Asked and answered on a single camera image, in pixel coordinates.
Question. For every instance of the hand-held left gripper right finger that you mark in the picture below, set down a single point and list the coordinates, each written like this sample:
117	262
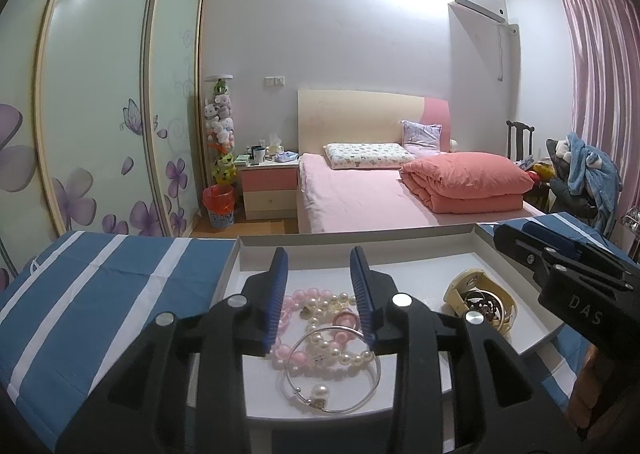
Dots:
361	294

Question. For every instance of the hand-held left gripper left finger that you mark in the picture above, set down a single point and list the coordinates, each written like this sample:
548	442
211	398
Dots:
277	294

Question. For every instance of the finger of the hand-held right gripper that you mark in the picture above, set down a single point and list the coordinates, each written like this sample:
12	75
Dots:
520	246
560	236

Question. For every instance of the grey cardboard tray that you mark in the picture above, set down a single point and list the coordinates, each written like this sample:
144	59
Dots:
317	266

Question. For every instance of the cream wrist watch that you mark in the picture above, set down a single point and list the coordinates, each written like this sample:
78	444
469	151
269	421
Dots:
452	304

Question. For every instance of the silver bangle with pearl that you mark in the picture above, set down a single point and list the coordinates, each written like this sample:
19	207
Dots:
320	391

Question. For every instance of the red yellow toy pile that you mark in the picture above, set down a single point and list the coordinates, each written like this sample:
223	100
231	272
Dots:
542	168

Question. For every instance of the blue plush garment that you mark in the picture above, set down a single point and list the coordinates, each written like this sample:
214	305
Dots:
595	168

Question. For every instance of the folded coral quilt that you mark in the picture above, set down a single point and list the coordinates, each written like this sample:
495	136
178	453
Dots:
465	173

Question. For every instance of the pink bed with headboard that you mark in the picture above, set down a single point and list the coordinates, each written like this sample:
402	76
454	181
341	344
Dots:
350	194

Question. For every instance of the trash bin with orange bag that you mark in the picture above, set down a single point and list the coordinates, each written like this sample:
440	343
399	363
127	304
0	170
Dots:
220	206

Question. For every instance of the dark wooden chair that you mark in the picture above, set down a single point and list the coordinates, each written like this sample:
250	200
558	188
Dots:
520	138

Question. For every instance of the pink cream nightstand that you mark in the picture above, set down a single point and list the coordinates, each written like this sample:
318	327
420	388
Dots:
267	178

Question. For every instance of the light blue cloth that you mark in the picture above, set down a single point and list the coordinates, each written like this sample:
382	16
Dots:
286	155

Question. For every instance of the white patterned pillow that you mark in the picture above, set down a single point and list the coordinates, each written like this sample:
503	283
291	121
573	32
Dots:
365	155

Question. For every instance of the tissue box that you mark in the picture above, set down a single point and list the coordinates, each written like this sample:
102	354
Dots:
275	147

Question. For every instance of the purple pillow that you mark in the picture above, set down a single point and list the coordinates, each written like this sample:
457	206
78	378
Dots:
422	133

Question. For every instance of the pink curtain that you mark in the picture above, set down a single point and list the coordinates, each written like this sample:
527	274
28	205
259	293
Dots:
595	73

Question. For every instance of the blue white striped tablecloth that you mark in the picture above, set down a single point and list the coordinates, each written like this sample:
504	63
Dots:
100	294

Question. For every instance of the plush toy tower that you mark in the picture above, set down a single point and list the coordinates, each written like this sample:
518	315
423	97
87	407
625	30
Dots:
220	118

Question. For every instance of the white air conditioner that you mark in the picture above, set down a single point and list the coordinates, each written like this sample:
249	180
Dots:
477	1

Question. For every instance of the floral sliding door wardrobe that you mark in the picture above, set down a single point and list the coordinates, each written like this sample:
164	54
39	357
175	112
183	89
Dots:
100	83

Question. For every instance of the white pipe duct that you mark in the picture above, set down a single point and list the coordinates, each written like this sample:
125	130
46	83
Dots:
501	53

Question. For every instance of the white wall switch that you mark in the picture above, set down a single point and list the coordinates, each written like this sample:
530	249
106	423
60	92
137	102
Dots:
273	80

